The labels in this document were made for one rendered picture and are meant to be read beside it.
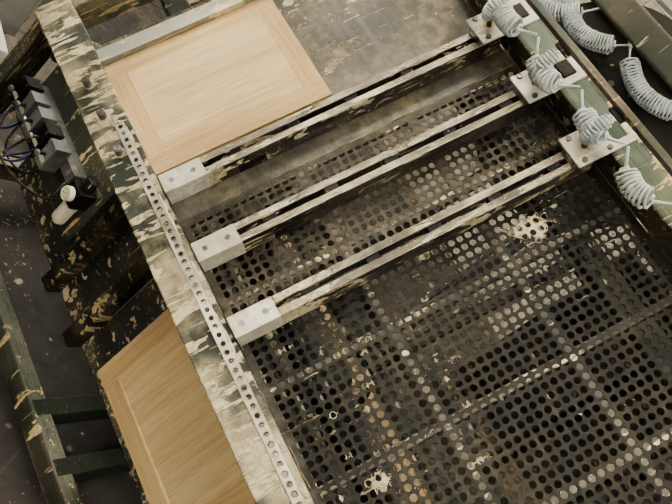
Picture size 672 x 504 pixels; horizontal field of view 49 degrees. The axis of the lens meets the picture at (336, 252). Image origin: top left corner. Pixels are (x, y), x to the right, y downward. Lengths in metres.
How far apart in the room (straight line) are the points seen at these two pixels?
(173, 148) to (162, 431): 0.84
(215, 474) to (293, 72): 1.20
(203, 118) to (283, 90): 0.25
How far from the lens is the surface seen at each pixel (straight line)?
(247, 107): 2.23
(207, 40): 2.41
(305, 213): 1.98
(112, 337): 2.50
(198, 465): 2.23
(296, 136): 2.11
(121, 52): 2.42
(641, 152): 2.13
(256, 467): 1.80
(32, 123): 2.31
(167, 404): 2.29
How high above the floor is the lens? 1.92
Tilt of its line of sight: 22 degrees down
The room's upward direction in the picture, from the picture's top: 50 degrees clockwise
